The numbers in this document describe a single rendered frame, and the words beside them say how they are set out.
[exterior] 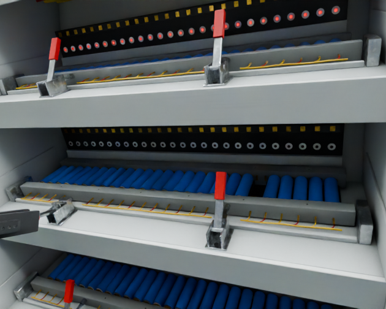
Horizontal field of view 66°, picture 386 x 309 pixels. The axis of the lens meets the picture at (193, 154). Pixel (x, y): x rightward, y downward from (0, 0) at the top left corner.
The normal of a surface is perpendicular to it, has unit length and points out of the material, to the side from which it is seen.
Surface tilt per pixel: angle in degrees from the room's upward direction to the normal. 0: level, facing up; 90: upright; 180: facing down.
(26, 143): 90
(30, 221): 90
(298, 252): 20
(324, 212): 110
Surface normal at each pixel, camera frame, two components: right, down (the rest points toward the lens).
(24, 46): 0.92, 0.02
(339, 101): -0.35, 0.44
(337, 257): -0.15, -0.90
